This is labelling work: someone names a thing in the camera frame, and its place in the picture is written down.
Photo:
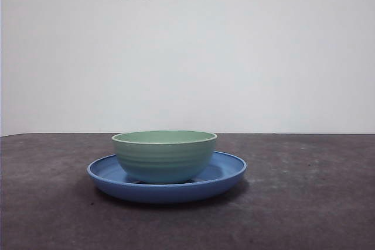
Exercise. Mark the green ribbed bowl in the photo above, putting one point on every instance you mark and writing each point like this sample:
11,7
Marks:
164,159

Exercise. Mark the blue round plate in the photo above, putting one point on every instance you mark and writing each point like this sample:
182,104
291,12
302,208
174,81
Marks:
164,194

